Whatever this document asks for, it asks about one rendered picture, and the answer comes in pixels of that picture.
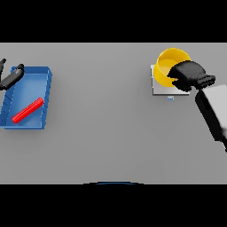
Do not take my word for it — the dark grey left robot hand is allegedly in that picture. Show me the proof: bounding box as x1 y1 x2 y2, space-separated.
0 58 25 91

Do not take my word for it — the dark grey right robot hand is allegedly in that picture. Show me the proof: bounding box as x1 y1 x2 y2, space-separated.
167 59 216 92

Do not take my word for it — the yellow bowl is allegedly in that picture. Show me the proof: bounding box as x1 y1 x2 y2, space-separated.
153 47 192 89

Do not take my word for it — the pale square measuring scale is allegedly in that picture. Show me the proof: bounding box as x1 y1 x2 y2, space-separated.
150 64 191 97

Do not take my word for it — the red beaker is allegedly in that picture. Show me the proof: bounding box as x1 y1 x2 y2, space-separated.
12 97 44 124

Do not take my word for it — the blue tray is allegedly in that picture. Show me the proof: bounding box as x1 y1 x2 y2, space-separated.
0 66 53 130

